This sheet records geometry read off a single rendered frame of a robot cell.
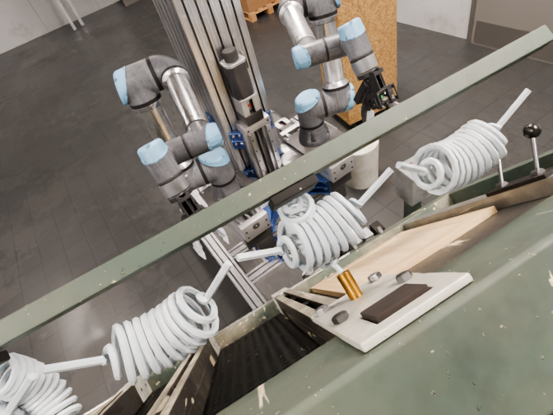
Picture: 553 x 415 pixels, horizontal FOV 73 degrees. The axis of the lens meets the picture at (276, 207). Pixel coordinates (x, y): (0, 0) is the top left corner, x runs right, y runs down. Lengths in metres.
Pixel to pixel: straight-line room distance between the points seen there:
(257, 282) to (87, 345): 1.28
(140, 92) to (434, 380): 1.28
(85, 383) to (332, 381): 2.66
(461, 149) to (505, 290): 0.21
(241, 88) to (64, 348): 2.23
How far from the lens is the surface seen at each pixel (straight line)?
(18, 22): 10.10
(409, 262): 0.99
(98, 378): 2.85
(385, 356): 0.28
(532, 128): 1.06
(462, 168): 0.48
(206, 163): 1.55
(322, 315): 0.44
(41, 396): 0.46
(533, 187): 1.04
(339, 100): 1.73
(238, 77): 1.57
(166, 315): 0.40
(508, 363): 0.33
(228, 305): 2.63
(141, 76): 1.41
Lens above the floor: 2.16
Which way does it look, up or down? 45 degrees down
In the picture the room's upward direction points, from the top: 19 degrees counter-clockwise
